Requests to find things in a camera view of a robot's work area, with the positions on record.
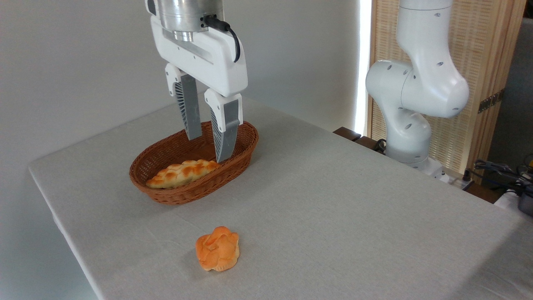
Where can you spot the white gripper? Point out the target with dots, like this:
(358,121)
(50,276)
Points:
(214,60)

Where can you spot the round orange bread roll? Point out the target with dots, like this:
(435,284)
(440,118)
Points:
(218,250)

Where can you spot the long braided bread loaf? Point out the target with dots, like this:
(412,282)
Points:
(183,173)

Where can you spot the brown wicker basket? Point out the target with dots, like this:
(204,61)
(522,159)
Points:
(166,152)

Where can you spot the grey tablecloth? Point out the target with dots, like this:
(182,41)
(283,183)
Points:
(354,229)

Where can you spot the wooden bamboo folding screen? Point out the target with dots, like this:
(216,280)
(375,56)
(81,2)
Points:
(479,41)

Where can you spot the metal screen hinge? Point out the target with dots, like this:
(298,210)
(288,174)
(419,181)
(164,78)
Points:
(491,101)

